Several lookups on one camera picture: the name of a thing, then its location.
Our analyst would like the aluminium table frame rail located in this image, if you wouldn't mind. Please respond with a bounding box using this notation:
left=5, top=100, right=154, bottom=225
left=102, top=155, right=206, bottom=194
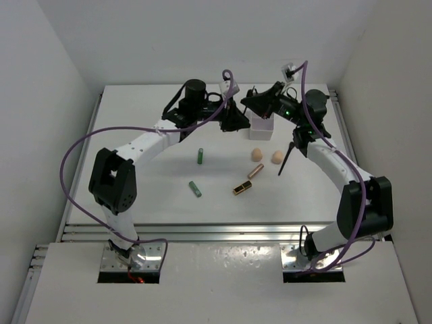
left=59, top=221, right=382, bottom=244

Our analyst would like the black gold lipstick case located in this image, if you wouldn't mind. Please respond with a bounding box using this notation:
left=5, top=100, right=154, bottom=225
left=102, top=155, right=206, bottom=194
left=233, top=181, right=252, bottom=196

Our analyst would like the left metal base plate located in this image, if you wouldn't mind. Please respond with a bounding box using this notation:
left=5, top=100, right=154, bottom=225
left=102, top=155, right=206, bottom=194
left=100, top=242, right=165, bottom=273

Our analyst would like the white compartment organizer box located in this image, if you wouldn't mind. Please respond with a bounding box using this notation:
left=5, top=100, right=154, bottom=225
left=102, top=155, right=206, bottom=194
left=249, top=112, right=274, bottom=141

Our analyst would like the metal base plate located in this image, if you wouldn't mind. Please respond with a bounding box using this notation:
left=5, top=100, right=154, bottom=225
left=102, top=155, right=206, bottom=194
left=280, top=244, right=344, bottom=273
left=100, top=242, right=165, bottom=273

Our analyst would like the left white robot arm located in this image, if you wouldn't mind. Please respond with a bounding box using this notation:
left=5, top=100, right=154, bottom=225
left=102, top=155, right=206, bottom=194
left=88, top=79, right=250, bottom=257

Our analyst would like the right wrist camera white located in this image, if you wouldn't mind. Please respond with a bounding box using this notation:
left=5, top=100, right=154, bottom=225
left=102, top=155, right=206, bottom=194
left=281, top=63, right=299, bottom=82

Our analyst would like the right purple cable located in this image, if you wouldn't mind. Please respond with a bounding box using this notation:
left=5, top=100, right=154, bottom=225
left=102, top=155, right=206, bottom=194
left=292, top=60, right=377, bottom=273

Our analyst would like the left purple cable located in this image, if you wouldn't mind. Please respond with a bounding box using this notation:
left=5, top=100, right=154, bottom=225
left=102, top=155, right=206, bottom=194
left=59, top=70, right=239, bottom=267

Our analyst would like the small black angled brush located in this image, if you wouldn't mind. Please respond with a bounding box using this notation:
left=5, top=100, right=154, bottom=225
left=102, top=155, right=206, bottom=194
left=277, top=142, right=295, bottom=176

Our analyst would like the rose gold lipstick tube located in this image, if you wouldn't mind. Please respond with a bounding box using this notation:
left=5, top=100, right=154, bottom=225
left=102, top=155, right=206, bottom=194
left=247, top=163, right=264, bottom=180

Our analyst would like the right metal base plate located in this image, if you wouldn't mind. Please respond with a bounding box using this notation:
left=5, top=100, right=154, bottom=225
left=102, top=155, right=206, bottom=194
left=280, top=244, right=344, bottom=273

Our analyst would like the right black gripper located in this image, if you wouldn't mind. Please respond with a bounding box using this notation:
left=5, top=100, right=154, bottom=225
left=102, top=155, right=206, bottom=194
left=242, top=82, right=306, bottom=128

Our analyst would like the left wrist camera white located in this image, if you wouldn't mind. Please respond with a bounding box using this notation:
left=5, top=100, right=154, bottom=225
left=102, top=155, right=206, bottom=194
left=219, top=80, right=240, bottom=97

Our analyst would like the black fan makeup brush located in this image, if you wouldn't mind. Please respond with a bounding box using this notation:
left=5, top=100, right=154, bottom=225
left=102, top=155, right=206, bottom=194
left=246, top=86, right=257, bottom=98

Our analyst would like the beige makeup sponge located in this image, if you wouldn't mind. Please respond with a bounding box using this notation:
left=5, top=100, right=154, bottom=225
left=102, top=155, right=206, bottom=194
left=251, top=148, right=263, bottom=162
left=271, top=151, right=284, bottom=165

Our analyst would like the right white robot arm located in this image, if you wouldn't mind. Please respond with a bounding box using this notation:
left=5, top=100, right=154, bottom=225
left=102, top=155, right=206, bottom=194
left=241, top=82, right=394, bottom=260

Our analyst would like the purple cable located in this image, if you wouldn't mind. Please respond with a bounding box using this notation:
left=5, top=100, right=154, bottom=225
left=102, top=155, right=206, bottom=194
left=292, top=60, right=377, bottom=273
left=59, top=70, right=239, bottom=267

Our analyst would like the green lip balm tube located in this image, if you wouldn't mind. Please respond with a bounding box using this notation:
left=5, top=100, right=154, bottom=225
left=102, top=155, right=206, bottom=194
left=197, top=148, right=204, bottom=165
left=188, top=181, right=202, bottom=198

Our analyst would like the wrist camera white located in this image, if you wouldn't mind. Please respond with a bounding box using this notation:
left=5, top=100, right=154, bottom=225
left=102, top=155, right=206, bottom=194
left=281, top=63, right=299, bottom=82
left=219, top=80, right=240, bottom=97

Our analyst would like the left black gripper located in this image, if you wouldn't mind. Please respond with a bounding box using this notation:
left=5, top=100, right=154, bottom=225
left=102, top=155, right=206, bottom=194
left=193, top=93, right=250, bottom=132

